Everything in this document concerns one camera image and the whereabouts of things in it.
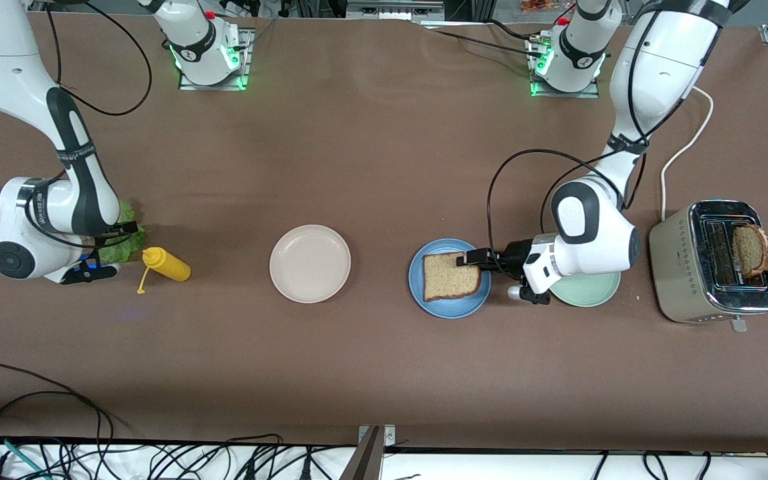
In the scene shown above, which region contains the white toaster power cable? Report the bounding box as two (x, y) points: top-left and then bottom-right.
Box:
(661, 85), (715, 222)

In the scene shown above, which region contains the light green plate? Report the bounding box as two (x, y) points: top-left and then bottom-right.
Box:
(549, 270), (622, 308)

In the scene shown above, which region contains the teal cable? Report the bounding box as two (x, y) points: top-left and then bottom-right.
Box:
(0, 435), (51, 480)

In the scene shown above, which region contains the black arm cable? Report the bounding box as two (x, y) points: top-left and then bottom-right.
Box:
(487, 7), (725, 257)
(44, 0), (153, 117)

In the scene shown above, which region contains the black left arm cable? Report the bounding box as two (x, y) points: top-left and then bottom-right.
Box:
(487, 7), (725, 257)

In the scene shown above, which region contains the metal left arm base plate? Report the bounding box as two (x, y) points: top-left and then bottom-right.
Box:
(529, 30), (601, 99)

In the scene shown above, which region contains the yellow squeeze bottle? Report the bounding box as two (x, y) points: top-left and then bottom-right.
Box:
(136, 246), (192, 295)

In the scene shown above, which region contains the aluminium profile bar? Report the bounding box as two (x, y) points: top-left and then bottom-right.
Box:
(346, 0), (446, 21)

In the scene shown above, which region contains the blue plate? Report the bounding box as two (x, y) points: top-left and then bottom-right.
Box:
(408, 238), (492, 319)

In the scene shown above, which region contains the black base cable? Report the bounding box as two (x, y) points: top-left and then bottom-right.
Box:
(417, 19), (545, 57)

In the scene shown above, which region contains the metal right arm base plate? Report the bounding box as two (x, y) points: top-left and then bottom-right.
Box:
(177, 27), (255, 91)

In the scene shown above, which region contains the beige chrome two-slot toaster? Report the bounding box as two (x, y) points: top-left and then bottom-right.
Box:
(648, 199), (768, 333)

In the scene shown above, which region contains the beige plate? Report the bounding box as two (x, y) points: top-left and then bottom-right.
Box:
(269, 224), (352, 305)

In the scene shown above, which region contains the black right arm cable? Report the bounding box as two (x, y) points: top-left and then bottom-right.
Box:
(44, 0), (153, 117)

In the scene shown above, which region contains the green lettuce leaf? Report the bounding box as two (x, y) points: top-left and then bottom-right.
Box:
(94, 200), (147, 264)

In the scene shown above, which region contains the brown bread slice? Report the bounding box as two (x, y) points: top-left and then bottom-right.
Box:
(731, 224), (768, 279)
(422, 251), (483, 302)

